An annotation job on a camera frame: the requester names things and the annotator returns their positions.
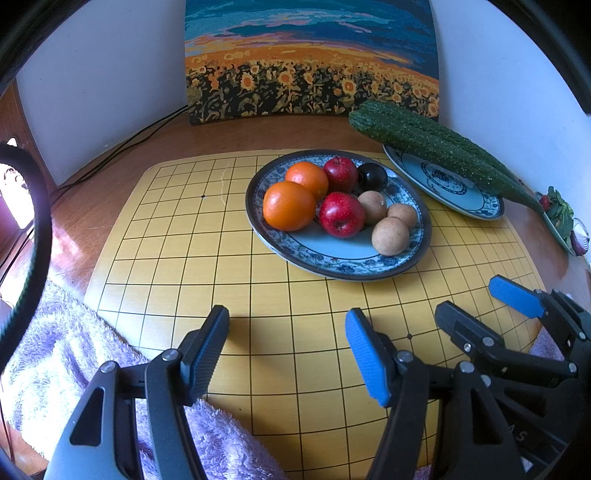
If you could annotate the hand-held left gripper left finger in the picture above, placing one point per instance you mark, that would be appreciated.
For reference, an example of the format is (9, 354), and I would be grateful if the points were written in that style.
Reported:
(207, 355)

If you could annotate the large blue patterned plate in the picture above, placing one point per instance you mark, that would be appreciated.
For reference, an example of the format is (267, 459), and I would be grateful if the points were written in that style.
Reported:
(323, 251)

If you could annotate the small orange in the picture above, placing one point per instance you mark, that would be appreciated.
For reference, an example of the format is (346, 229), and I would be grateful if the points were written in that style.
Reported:
(304, 177)

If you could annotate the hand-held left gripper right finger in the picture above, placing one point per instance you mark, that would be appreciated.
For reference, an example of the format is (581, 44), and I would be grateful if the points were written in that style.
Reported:
(367, 360)

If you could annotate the small brown fruit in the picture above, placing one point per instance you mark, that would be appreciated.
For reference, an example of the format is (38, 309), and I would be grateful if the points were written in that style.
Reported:
(390, 235)
(371, 206)
(402, 214)

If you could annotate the large orange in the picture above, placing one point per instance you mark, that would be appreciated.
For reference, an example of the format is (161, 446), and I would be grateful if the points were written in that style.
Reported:
(288, 205)

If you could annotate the green bitter gourd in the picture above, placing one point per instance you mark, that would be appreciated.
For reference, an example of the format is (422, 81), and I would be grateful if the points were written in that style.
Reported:
(503, 182)
(406, 124)

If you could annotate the vegetable print dish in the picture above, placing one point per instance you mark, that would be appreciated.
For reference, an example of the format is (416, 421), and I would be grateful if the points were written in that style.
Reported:
(561, 212)

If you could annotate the dark purple plum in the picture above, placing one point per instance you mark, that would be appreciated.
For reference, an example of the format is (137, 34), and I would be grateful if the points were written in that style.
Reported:
(373, 176)

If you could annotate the small blue patterned plate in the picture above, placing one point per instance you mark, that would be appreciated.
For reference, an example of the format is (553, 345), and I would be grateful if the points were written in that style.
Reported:
(461, 198)

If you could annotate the sunflower field painting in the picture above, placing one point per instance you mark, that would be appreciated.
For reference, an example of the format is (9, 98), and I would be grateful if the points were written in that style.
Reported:
(300, 46)

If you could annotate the yellow grid board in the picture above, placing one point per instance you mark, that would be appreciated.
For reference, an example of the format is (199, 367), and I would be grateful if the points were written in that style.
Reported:
(184, 277)

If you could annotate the red apple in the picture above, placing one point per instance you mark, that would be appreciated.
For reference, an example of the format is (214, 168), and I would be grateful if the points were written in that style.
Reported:
(341, 214)
(340, 173)

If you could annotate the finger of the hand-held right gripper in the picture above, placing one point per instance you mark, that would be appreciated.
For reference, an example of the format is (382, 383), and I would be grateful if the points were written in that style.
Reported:
(461, 323)
(512, 293)

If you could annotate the purple fluffy towel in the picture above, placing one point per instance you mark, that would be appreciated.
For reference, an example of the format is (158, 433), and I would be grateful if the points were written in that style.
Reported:
(60, 360)

